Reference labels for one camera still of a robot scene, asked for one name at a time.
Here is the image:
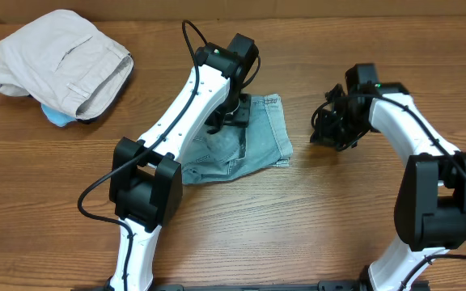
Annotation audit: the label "light blue denim shorts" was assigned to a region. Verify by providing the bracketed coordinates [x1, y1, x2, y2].
[182, 94, 293, 185]

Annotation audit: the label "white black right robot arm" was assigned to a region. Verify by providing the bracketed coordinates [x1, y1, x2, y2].
[310, 63, 466, 291]

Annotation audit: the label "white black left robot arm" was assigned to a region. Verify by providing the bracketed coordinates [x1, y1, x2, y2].
[105, 34, 260, 290]

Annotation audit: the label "light blue folded garment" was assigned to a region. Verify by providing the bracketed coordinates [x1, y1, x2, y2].
[41, 104, 77, 127]

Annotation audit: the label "beige folded trousers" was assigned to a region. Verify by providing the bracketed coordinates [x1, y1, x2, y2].
[0, 10, 133, 119]

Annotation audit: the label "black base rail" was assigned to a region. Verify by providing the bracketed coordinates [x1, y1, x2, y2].
[70, 279, 370, 291]

